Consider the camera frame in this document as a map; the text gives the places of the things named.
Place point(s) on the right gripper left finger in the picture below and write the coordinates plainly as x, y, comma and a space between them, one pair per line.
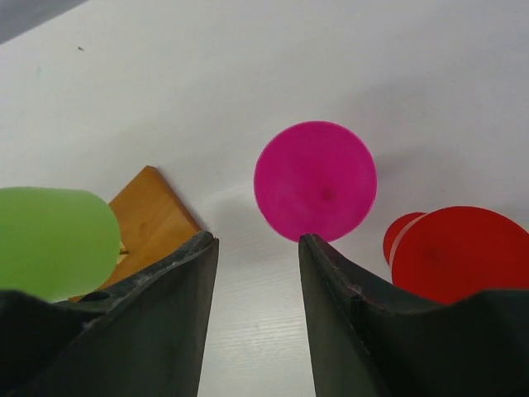
142, 336

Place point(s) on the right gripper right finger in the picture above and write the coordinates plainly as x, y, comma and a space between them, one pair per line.
367, 337

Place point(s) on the green wine glass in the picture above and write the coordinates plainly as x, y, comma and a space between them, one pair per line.
56, 243

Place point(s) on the magenta wine glass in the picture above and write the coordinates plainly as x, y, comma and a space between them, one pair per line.
315, 177

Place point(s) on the wooden rack base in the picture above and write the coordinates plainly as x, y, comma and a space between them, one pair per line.
153, 220

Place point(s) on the red wine glass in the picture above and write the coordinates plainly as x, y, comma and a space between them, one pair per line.
451, 253

